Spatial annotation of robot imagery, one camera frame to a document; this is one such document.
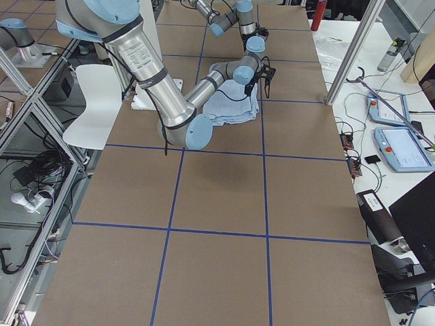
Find red cylinder bottle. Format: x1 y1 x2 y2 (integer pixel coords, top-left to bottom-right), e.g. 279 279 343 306
311 0 328 31

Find blue teach pendant far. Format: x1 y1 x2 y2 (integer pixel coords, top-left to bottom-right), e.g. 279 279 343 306
366 93 419 126

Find white plastic chair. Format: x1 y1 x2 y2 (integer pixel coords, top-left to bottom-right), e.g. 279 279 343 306
63 64 122 150

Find blue teach pendant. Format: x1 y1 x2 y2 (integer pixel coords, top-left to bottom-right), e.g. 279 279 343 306
373 127 434 173
366 93 419 126

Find white central pedestal column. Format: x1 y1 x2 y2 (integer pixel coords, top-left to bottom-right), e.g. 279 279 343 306
130 0 182 112

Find blue teach pendant near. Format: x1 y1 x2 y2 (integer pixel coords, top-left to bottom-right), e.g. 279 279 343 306
373 127 434 173

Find light blue button-up shirt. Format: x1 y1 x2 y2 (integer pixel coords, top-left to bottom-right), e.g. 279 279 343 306
203 79 260 126

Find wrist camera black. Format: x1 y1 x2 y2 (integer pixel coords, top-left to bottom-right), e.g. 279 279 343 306
256 26 269 41
258 63 276 98

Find metal reacher grabber tool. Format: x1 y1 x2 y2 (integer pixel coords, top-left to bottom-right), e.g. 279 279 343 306
345 67 435 150

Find aluminium frame post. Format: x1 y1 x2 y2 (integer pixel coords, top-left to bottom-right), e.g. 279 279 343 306
325 0 385 106

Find black cylinder device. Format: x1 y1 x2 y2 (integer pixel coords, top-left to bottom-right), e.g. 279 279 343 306
356 189 402 244

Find black monitor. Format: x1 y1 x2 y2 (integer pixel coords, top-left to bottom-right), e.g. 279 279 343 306
389 173 434 271

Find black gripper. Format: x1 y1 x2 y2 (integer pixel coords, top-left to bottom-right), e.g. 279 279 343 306
241 33 258 51
244 73 262 96

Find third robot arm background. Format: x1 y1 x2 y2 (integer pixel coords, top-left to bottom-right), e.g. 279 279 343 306
1 18 35 50

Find clear plastic bag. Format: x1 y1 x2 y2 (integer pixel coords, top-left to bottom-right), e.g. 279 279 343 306
313 33 350 89

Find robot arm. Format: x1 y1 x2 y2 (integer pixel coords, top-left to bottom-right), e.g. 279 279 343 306
55 1 265 149
179 1 265 50

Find clear water bottle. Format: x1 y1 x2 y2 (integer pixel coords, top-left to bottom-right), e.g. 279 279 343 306
377 36 406 72

